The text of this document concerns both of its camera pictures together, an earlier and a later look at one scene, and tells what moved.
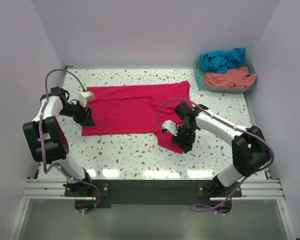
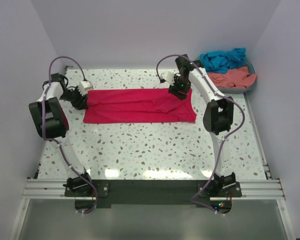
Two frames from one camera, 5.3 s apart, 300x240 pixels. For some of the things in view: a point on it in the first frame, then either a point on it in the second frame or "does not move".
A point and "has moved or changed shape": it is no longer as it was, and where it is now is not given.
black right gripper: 185,144 -> 174,89
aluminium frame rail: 251,190 does not move
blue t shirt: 219,61 does not move
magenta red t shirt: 136,109 has moved or changed shape
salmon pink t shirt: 239,78 does not move
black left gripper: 86,120 -> 81,102
